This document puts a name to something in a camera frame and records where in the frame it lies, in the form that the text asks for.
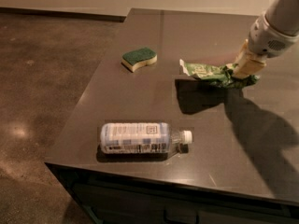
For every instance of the dark cabinet drawer front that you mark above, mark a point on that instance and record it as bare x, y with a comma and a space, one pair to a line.
116, 199

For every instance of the clear plastic water bottle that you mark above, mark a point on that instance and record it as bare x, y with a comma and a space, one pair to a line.
143, 138

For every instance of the green jalapeno chip bag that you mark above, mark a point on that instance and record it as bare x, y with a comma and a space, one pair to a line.
217, 76

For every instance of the green and yellow sponge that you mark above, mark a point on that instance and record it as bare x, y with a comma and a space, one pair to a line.
138, 58

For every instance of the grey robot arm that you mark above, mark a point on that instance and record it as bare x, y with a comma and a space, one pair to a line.
283, 15

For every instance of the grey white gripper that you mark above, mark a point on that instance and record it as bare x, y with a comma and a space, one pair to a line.
266, 40

